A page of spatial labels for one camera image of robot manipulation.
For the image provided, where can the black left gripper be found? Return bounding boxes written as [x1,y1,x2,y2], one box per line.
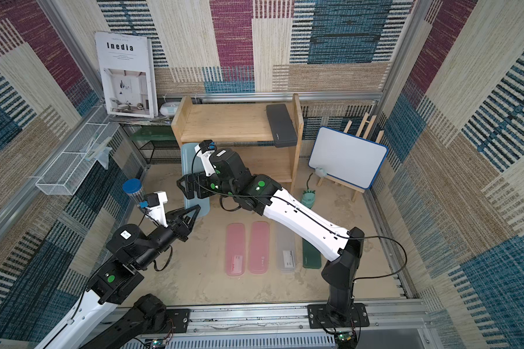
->
[132,203,198,271]

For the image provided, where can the light blue pencil case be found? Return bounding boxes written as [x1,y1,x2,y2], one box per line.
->
[180,143,211,219]

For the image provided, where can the pink pencil case shelf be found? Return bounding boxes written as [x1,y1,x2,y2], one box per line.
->
[248,221,270,275]
[225,222,246,276]

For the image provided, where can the translucent white pencil case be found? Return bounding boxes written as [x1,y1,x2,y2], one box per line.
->
[276,225,296,273]

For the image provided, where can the dark green pencil case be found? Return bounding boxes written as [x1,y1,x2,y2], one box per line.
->
[302,239,322,269]

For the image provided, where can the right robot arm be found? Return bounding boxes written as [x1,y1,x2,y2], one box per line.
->
[178,142,365,327]

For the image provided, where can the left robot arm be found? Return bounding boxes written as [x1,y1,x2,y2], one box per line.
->
[38,205,201,348]

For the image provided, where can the clear pencil tube blue cap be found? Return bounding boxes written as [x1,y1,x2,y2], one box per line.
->
[122,178,144,204]

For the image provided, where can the wooden two-tier shelf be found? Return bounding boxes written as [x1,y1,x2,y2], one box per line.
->
[171,94,304,190]

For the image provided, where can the black pencil case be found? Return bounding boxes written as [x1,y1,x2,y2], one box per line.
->
[266,104,297,148]

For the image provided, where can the green tray on rack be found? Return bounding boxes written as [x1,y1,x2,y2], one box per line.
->
[130,126,176,142]

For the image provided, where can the white round device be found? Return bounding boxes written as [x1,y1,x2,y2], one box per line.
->
[160,102,180,117]

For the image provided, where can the Inedia magazine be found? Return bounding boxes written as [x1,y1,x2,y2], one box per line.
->
[95,31,159,119]

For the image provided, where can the wooden easel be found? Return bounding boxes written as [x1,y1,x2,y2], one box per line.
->
[314,113,388,202]

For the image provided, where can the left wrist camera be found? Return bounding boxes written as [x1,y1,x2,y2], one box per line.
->
[139,191,168,228]

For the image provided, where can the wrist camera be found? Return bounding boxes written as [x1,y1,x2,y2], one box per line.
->
[194,140,216,177]
[139,191,168,228]

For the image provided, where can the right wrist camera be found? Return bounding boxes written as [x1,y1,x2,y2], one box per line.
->
[194,140,216,177]

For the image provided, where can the black wire mesh rack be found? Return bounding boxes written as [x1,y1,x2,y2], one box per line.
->
[121,124,181,165]

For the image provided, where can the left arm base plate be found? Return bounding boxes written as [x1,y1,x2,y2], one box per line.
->
[161,308,191,334]

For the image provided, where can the white wire basket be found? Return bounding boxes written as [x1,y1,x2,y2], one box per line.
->
[36,123,119,196]

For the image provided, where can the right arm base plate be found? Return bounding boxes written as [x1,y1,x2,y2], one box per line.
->
[307,303,370,330]

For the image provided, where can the whiteboard with blue frame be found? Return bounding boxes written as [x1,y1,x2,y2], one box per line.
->
[309,127,389,190]

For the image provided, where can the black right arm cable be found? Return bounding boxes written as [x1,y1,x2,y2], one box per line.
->
[191,147,408,282]

